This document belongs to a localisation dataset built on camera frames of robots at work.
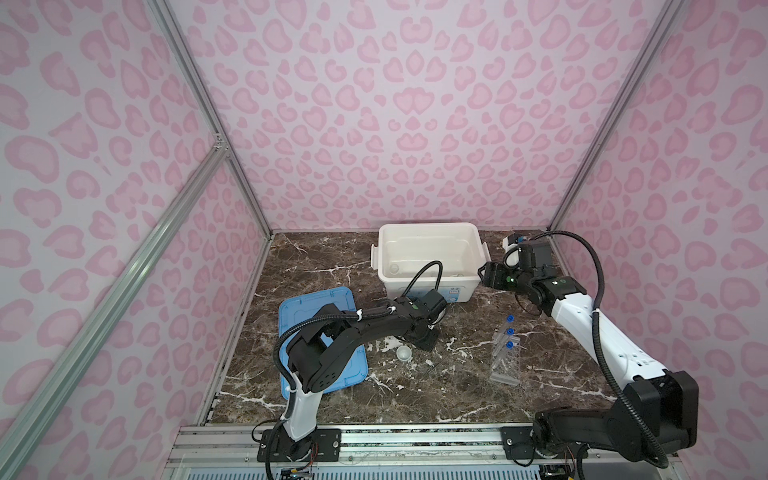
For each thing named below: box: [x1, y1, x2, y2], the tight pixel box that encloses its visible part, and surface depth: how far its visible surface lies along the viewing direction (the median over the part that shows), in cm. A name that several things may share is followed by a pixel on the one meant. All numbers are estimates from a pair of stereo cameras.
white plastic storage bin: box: [370, 223, 492, 303], surface depth 100 cm
